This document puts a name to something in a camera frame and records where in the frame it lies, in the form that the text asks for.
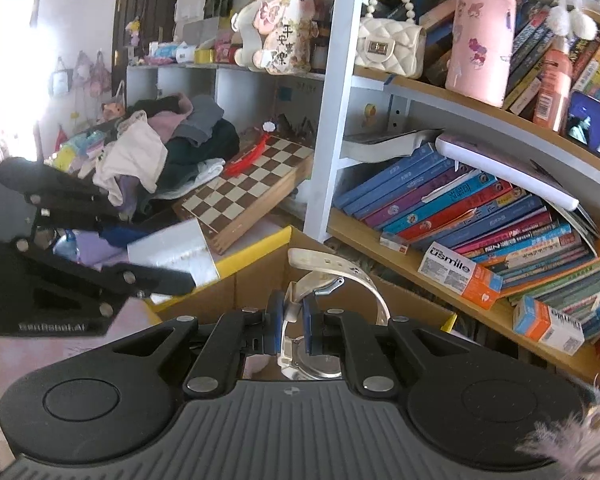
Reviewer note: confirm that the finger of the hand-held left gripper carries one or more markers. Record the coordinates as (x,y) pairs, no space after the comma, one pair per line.
(155,282)
(55,180)

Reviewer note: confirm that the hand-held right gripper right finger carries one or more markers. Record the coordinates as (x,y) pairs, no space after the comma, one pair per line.
(308,327)

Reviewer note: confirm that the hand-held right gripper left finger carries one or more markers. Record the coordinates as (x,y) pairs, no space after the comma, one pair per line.
(276,325)

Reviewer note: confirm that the yellow cardboard box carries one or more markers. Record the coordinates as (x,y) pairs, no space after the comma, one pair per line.
(260,280)

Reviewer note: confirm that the cream wrist watch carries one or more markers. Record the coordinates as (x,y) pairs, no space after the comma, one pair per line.
(310,260)

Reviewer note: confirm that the pastel plastic toy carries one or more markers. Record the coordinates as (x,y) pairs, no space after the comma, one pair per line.
(80,150)

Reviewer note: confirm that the pile of clothes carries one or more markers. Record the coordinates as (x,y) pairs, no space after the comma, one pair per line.
(135,155)

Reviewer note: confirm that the small hanging bag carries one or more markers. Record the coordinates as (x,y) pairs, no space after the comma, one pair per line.
(82,72)
(101,74)
(61,77)

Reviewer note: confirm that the small red white box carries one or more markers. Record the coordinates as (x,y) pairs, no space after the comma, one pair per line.
(395,243)

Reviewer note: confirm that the wooden chessboard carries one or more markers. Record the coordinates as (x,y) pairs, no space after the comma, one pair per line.
(240,195)

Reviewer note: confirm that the red tassel ornament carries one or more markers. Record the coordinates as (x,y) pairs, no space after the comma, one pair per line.
(247,160)

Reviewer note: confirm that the orange white carton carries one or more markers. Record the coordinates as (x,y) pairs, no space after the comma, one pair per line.
(455,272)
(547,325)

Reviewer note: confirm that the grey low shelf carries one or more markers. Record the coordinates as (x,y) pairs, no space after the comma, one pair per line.
(190,80)

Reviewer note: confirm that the dark metal door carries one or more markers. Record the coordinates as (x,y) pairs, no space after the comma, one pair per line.
(145,10)

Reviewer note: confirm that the grey white book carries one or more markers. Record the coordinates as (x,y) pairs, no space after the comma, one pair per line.
(390,142)

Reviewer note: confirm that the row of blue and purple books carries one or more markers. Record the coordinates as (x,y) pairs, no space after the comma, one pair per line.
(480,220)

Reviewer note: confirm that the white wooden bookshelf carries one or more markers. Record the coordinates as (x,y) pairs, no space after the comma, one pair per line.
(337,110)

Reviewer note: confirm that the white light bar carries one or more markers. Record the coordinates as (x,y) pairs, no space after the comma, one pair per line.
(505,165)

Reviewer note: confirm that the white floral cat figurine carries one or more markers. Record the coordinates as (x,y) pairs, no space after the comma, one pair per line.
(280,30)

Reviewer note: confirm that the white quilted handbag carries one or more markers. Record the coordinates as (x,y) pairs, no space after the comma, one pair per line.
(390,45)

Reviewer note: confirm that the pink printed tumbler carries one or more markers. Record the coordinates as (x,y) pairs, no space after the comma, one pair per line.
(480,45)

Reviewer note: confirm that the orange pink bottle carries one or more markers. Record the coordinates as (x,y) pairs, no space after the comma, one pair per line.
(552,85)

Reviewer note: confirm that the smartphone showing video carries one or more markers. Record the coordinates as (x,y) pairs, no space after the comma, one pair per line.
(595,132)

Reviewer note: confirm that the row of colourful paperback books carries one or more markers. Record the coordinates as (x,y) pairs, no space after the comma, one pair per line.
(530,50)

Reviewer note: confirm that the white pompoms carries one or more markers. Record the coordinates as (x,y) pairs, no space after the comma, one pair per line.
(570,17)

